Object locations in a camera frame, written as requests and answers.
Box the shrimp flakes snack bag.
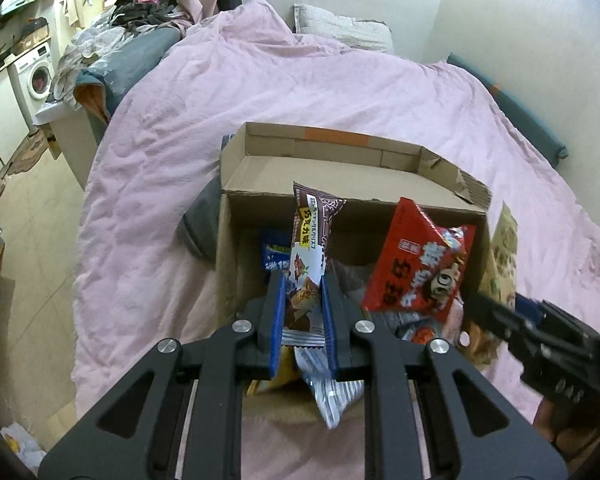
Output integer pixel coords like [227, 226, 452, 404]
[396, 318, 442, 344]

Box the pink bed duvet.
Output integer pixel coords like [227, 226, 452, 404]
[69, 0, 600, 480]

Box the yellow chips bag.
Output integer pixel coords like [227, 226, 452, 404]
[247, 346, 301, 396]

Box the white washing machine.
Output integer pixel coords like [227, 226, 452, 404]
[8, 40, 55, 130]

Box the brown cardboard box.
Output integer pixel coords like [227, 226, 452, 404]
[214, 120, 494, 411]

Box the right hand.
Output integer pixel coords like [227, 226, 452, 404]
[532, 398, 600, 463]

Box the teal bolster cushion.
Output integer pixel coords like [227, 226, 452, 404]
[446, 53, 569, 168]

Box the grey striped garment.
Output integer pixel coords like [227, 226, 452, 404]
[175, 134, 234, 264]

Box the brown chocolate wafer packet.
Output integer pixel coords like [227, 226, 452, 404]
[283, 182, 346, 348]

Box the grey white pillow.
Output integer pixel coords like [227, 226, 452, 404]
[294, 3, 394, 54]

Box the beige green snack packet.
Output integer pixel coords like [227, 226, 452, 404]
[463, 203, 518, 370]

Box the blue cartoon snack bag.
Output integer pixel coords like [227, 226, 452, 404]
[261, 231, 291, 272]

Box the red milk candy bag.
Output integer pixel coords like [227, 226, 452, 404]
[362, 198, 476, 323]

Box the milk tea sachet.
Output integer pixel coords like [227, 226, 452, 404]
[294, 347, 364, 429]

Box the white kitchen cabinet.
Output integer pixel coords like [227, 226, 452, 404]
[0, 68, 29, 166]

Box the pile of clothes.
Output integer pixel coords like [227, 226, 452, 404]
[50, 0, 193, 110]

